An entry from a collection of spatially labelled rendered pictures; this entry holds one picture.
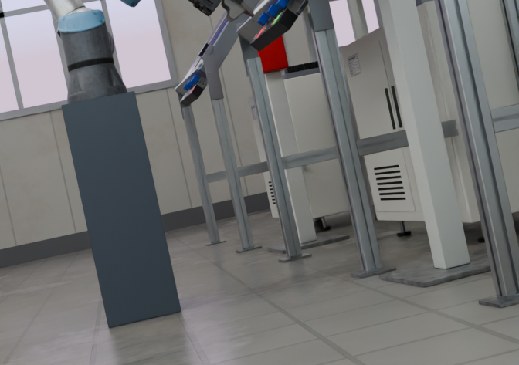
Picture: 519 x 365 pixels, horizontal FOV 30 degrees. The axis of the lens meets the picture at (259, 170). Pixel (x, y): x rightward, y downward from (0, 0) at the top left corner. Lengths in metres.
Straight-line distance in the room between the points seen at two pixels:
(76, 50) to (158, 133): 4.28
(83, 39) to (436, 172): 0.93
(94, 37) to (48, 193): 4.29
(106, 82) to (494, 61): 0.97
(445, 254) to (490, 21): 0.69
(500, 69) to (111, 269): 1.08
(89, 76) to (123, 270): 0.48
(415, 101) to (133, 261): 0.79
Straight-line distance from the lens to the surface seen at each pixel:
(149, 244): 2.37
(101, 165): 2.37
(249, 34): 2.96
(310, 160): 3.04
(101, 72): 2.42
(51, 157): 6.68
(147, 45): 6.73
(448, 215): 2.11
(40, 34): 6.75
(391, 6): 2.10
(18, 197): 6.70
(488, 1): 2.53
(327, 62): 2.31
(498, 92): 2.51
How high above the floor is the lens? 0.31
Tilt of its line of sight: level
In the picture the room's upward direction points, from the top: 12 degrees counter-clockwise
